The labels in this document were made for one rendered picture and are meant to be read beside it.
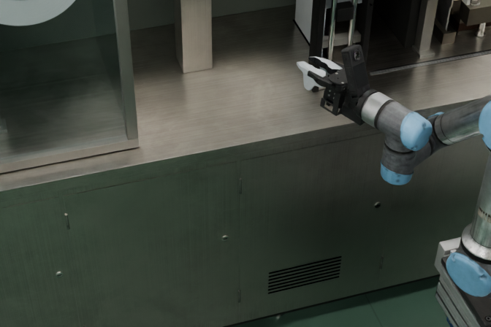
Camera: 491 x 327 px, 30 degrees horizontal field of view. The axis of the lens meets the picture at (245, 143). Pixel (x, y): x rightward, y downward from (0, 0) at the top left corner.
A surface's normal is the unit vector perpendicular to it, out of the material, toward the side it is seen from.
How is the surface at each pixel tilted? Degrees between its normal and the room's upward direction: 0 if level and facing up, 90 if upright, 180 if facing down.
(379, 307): 0
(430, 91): 0
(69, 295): 90
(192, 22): 90
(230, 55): 0
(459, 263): 97
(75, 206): 90
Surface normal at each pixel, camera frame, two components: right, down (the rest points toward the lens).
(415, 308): 0.01, -0.76
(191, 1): 0.30, 0.62
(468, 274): -0.72, 0.54
